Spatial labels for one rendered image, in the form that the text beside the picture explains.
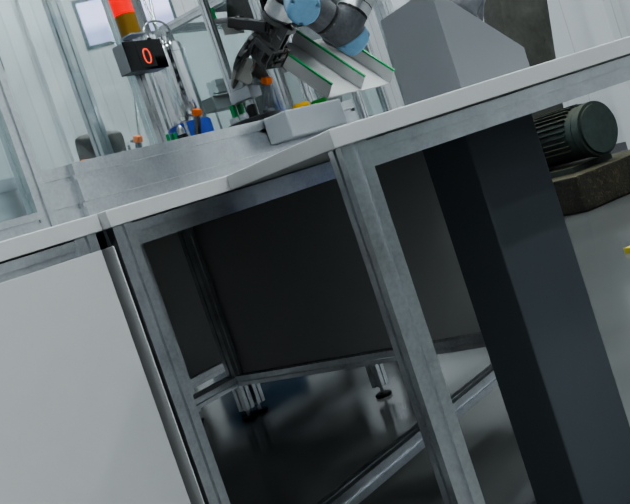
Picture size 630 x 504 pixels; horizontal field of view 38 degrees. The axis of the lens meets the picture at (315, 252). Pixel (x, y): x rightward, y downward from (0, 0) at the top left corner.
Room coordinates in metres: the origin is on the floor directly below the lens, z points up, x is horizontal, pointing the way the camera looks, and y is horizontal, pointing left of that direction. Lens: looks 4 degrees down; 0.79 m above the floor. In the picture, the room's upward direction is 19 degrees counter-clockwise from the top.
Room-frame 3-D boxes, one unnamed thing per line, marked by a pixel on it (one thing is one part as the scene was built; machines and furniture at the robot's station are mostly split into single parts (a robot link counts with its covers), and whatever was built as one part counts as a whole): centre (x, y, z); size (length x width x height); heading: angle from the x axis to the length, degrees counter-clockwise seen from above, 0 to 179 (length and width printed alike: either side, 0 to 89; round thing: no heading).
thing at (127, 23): (2.22, 0.25, 1.28); 0.05 x 0.05 x 0.05
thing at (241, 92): (2.29, 0.04, 1.07); 0.08 x 0.04 x 0.07; 51
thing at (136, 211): (2.57, 0.38, 0.84); 1.50 x 1.41 x 0.03; 141
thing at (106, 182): (1.98, 0.09, 0.91); 0.89 x 0.06 x 0.11; 141
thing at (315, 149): (1.84, -0.35, 0.84); 0.90 x 0.70 x 0.03; 113
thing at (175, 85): (3.26, 0.28, 1.32); 0.14 x 0.14 x 0.38
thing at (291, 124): (2.09, -0.08, 0.93); 0.21 x 0.07 x 0.06; 141
